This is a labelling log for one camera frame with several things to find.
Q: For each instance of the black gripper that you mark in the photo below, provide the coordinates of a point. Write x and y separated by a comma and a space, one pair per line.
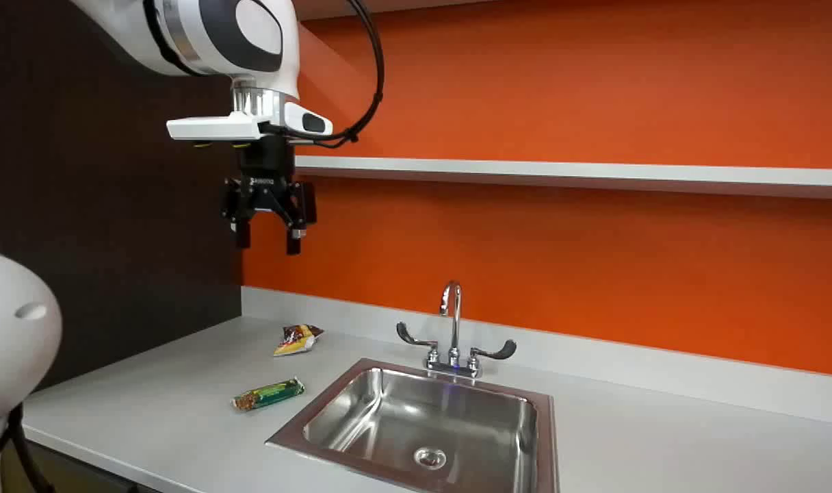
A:
270, 183

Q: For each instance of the green candy bar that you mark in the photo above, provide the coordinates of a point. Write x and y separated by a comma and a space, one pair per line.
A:
270, 395

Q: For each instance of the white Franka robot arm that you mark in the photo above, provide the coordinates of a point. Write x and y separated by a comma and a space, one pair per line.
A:
207, 37

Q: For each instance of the yellow brown snack bag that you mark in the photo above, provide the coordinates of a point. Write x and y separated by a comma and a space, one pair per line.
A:
297, 341

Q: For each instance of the dark wood cabinet panel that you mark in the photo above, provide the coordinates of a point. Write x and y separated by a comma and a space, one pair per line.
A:
104, 229

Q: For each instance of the stainless steel sink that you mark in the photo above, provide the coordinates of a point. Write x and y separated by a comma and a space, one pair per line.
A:
434, 429

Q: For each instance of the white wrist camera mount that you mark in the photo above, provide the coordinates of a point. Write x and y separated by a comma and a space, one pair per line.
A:
213, 126

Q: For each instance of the white wall shelf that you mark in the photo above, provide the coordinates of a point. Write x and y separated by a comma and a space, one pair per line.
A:
571, 173

